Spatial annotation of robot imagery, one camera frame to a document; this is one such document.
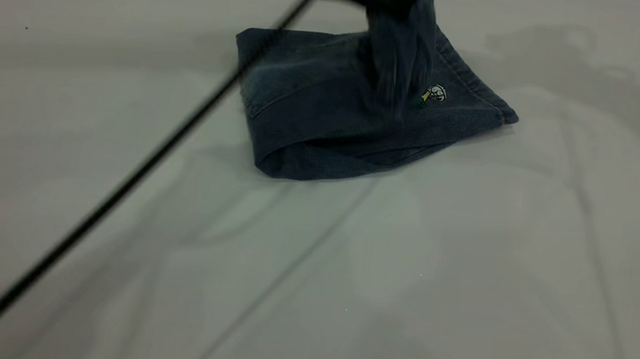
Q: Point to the blue faded denim pants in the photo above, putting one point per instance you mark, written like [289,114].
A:
[315,113]

